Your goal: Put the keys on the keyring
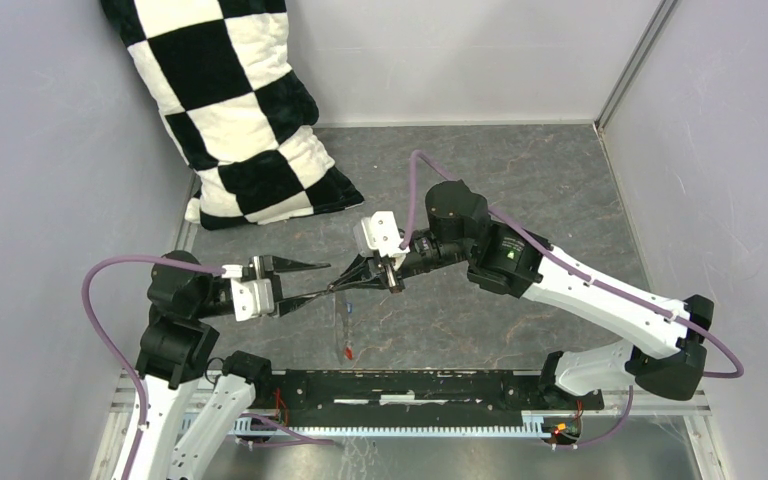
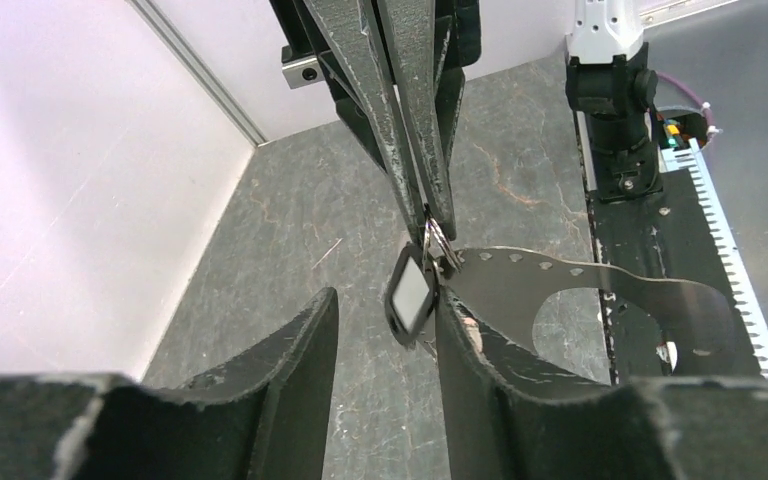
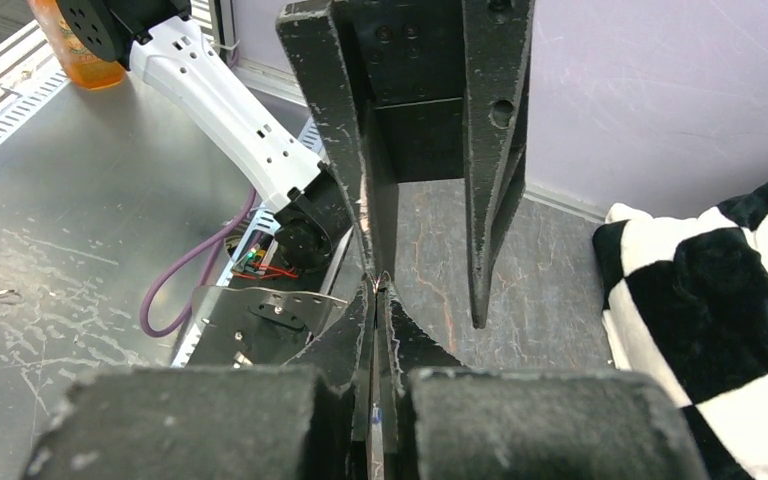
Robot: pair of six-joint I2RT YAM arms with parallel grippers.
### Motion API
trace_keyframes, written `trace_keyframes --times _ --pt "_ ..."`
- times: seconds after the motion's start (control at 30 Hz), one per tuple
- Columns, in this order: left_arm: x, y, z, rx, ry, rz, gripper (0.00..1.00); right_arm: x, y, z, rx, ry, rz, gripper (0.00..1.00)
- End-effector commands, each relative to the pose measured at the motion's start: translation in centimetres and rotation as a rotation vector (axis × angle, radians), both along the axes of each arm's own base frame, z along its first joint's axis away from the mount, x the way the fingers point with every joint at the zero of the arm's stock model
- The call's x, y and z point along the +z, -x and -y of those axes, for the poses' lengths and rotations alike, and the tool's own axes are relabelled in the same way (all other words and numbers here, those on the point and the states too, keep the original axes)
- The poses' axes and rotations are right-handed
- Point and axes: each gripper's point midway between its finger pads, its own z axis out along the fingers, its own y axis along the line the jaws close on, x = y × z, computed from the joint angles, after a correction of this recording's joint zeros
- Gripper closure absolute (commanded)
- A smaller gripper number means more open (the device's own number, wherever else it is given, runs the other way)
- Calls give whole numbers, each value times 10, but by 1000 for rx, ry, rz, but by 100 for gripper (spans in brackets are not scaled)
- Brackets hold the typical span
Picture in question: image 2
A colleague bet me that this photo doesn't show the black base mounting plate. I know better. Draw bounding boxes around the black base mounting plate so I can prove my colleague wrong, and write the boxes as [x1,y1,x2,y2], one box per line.
[576,112,763,386]

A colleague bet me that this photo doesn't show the silver metal keyring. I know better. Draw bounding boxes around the silver metal keyring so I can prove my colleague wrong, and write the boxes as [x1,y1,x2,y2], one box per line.
[422,205,463,272]

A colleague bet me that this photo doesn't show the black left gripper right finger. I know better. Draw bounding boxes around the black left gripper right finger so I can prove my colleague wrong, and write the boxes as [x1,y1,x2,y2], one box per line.
[435,289,610,479]

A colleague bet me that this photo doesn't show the aluminium corner frame post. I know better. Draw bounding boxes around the aluminium corner frame post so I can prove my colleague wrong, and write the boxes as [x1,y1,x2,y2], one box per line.
[127,0,268,147]

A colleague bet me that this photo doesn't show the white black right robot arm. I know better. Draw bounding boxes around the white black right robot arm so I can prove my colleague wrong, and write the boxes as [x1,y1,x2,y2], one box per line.
[272,1,658,242]

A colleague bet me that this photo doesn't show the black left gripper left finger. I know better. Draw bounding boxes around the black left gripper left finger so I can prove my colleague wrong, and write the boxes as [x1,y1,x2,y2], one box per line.
[138,287,339,479]

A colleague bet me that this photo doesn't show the white slotted cable duct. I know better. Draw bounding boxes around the white slotted cable duct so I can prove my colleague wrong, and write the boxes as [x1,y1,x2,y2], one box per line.
[661,139,768,378]

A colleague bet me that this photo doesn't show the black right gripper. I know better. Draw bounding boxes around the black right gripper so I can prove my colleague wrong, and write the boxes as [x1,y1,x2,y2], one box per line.
[271,0,482,243]

